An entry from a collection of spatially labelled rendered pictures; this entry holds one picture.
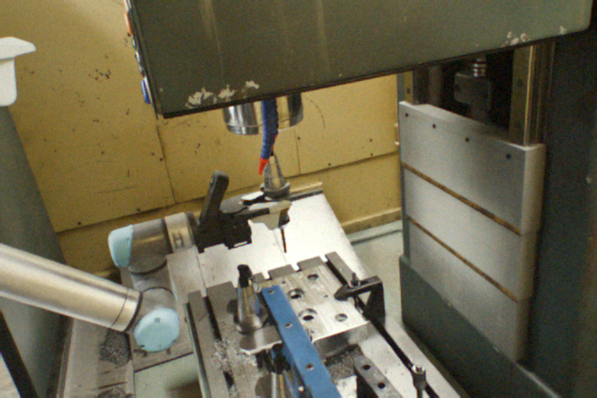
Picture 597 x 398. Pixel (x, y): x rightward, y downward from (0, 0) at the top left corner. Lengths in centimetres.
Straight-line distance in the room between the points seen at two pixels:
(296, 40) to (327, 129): 153
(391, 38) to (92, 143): 149
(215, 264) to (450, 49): 146
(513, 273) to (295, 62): 70
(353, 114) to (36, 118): 121
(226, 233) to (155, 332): 24
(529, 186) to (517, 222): 8
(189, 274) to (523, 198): 133
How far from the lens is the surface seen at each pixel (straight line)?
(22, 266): 93
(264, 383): 81
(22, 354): 152
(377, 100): 225
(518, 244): 113
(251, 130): 95
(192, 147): 206
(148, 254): 104
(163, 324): 94
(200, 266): 204
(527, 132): 105
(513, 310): 123
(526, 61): 101
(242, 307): 90
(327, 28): 69
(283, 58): 67
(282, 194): 105
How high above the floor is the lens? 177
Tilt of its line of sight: 24 degrees down
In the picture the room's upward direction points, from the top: 8 degrees counter-clockwise
